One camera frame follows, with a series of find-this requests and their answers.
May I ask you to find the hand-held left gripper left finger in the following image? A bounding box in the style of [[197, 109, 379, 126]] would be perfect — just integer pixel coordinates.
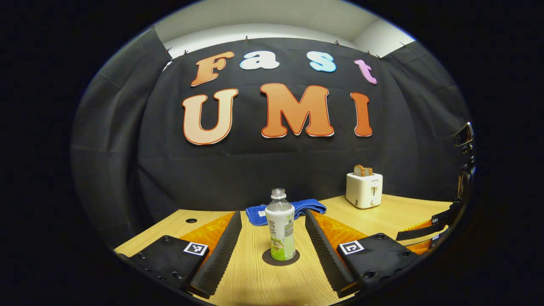
[[118, 210, 243, 299]]

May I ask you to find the white toaster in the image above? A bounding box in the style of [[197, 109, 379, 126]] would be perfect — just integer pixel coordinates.
[[346, 172, 383, 209]]

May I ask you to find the blue towel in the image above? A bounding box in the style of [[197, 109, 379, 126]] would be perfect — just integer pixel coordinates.
[[246, 198, 327, 227]]

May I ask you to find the black backdrop cloth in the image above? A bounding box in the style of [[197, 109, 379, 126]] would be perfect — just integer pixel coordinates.
[[70, 26, 472, 247]]

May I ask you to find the clear water bottle white label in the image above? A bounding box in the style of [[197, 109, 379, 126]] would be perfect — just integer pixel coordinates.
[[265, 188, 296, 261]]

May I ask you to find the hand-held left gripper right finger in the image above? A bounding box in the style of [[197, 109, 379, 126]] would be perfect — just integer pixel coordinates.
[[305, 209, 421, 299]]

